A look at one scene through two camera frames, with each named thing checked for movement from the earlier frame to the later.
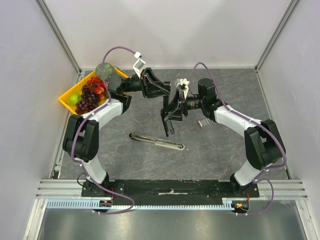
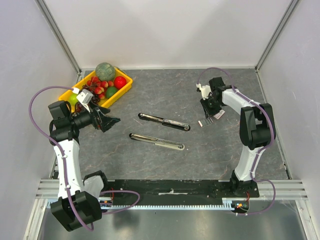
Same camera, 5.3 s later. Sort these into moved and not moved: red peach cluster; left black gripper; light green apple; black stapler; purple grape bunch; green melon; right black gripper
Moved: black stapler; right black gripper; left black gripper
Not moved: purple grape bunch; green melon; red peach cluster; light green apple
